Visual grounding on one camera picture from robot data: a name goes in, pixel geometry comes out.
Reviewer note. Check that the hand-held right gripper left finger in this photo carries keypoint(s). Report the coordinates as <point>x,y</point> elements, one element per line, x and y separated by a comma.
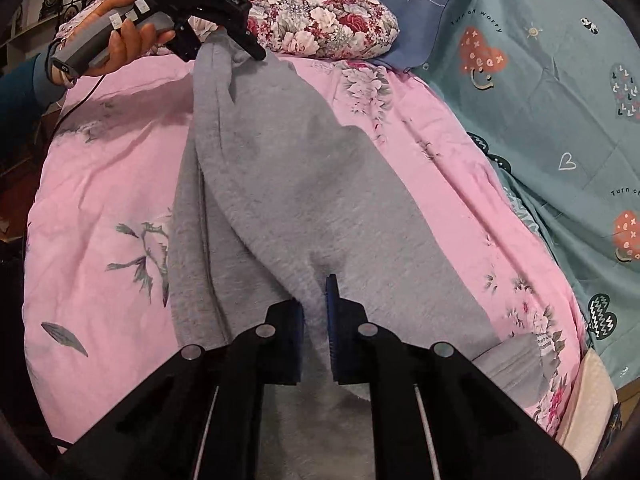
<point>298,321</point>

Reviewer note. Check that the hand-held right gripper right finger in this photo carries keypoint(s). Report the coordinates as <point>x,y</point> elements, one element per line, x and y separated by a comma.
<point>330,310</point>

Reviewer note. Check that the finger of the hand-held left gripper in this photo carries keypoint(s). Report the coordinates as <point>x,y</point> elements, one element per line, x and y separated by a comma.
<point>247,42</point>
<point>186,47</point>

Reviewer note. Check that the grey pants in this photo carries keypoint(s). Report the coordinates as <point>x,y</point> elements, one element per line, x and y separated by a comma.
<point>280,200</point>

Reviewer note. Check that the person's left forearm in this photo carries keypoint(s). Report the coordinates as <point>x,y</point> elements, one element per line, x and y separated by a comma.
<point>22,92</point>

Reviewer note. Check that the floral pillow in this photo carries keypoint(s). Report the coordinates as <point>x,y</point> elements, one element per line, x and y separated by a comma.
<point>320,10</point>

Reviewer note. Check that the blue plaid pillow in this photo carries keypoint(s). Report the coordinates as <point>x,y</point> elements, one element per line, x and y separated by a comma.
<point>380,0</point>

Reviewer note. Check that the pink floral bed sheet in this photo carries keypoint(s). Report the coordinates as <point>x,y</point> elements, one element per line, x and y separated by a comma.
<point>100,200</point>

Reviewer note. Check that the cream cloth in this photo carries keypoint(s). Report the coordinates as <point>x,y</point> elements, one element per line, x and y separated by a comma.
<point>587,405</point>

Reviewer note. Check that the teal printed blanket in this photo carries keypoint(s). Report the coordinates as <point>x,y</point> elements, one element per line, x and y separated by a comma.
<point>540,110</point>

